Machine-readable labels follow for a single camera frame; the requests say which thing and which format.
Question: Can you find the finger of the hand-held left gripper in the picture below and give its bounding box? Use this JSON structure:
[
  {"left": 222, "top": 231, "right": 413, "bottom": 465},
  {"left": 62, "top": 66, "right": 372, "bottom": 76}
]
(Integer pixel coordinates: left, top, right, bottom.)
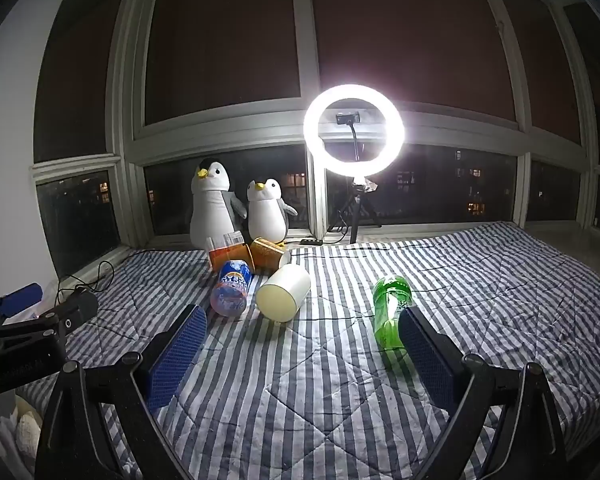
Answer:
[
  {"left": 0, "top": 282, "right": 44, "bottom": 333},
  {"left": 0, "top": 287, "right": 99, "bottom": 342}
]

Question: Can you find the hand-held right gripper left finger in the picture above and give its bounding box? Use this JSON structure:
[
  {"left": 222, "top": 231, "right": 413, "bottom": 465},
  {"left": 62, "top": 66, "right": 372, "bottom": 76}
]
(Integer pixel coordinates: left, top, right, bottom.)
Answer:
[{"left": 34, "top": 304, "right": 209, "bottom": 480}]

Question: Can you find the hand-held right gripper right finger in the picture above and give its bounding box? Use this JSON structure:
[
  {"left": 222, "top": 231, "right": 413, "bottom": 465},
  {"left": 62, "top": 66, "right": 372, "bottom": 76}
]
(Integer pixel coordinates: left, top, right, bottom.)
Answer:
[{"left": 398, "top": 306, "right": 569, "bottom": 480}]

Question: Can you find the white cup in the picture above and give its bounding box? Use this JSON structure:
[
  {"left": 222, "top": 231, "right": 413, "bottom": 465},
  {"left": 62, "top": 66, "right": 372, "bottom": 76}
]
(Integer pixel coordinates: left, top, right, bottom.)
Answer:
[{"left": 256, "top": 263, "right": 312, "bottom": 322}]

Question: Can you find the orange paper cup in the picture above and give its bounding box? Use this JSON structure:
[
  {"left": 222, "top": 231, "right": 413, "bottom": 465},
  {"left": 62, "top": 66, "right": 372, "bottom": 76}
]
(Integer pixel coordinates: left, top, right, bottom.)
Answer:
[{"left": 250, "top": 237, "right": 292, "bottom": 275}]

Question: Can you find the white fluffy cloth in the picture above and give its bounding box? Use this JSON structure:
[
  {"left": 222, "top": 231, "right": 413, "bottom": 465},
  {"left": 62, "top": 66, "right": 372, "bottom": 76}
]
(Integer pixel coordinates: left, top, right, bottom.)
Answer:
[{"left": 0, "top": 407, "right": 44, "bottom": 467}]

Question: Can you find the green plastic bottle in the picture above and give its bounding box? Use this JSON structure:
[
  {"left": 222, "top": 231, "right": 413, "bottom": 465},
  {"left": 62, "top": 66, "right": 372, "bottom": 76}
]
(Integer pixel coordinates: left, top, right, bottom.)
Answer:
[{"left": 372, "top": 275, "right": 416, "bottom": 372}]

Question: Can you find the blue plastic bottle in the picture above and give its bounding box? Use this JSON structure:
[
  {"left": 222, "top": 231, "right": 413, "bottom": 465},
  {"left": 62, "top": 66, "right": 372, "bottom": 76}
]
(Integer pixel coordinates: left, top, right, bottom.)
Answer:
[{"left": 211, "top": 259, "right": 254, "bottom": 318}]

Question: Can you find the striped blanket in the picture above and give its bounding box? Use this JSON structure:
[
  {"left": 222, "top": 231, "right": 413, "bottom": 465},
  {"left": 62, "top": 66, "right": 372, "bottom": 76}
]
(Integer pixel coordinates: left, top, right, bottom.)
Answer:
[{"left": 15, "top": 220, "right": 600, "bottom": 480}]

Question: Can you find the orange snack box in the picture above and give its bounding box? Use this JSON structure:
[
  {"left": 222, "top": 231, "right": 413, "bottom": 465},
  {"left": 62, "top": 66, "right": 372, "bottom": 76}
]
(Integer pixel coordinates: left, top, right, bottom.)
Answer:
[{"left": 208, "top": 242, "right": 254, "bottom": 274}]

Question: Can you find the large penguin plush toy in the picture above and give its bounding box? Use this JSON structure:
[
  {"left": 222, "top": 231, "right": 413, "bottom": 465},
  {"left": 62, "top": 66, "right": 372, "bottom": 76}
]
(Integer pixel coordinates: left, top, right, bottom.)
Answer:
[{"left": 188, "top": 158, "right": 249, "bottom": 251}]

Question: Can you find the small penguin plush toy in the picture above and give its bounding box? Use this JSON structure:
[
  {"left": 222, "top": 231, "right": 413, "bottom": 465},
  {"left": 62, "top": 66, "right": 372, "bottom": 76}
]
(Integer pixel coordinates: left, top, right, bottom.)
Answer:
[{"left": 245, "top": 179, "right": 299, "bottom": 246}]

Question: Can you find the black tripod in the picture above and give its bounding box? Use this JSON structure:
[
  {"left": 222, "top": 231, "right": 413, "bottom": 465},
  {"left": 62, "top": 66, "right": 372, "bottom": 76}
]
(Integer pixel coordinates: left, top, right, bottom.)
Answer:
[{"left": 327, "top": 180, "right": 384, "bottom": 246}]

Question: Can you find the black phone holder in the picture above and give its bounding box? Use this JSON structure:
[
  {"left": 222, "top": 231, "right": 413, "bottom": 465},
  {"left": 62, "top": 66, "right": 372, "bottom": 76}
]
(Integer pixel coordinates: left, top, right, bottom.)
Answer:
[{"left": 335, "top": 112, "right": 363, "bottom": 162}]

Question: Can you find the looped black cable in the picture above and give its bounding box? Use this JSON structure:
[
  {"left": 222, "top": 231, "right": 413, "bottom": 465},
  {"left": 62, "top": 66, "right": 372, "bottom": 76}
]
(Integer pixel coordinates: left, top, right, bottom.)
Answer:
[{"left": 55, "top": 260, "right": 131, "bottom": 307}]

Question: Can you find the ring light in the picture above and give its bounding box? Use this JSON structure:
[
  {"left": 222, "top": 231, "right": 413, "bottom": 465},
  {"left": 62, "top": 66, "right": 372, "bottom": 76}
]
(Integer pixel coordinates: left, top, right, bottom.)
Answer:
[{"left": 303, "top": 84, "right": 408, "bottom": 179}]

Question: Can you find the white window frame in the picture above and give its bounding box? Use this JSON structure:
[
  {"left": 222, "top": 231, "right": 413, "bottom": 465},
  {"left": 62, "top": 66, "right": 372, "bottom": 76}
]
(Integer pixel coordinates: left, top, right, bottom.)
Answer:
[{"left": 27, "top": 0, "right": 600, "bottom": 257}]

